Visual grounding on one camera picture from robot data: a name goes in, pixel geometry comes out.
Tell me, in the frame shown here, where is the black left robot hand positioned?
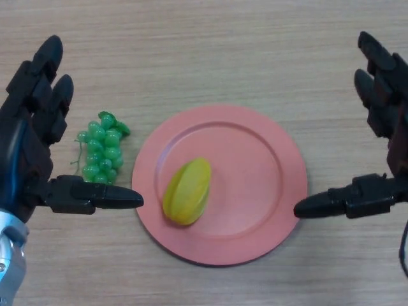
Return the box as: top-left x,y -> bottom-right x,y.
0,34 -> 145,224

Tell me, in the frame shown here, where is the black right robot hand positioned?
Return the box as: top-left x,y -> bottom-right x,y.
293,31 -> 408,220

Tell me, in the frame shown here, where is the yellow starfruit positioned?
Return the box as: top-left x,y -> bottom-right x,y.
162,156 -> 212,227

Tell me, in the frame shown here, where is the pink round plate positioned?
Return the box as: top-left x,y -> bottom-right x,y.
131,104 -> 309,267

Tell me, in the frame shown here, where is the green grape bunch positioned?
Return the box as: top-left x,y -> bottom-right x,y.
69,110 -> 131,186

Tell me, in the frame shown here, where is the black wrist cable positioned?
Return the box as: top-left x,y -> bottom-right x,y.
398,219 -> 408,278

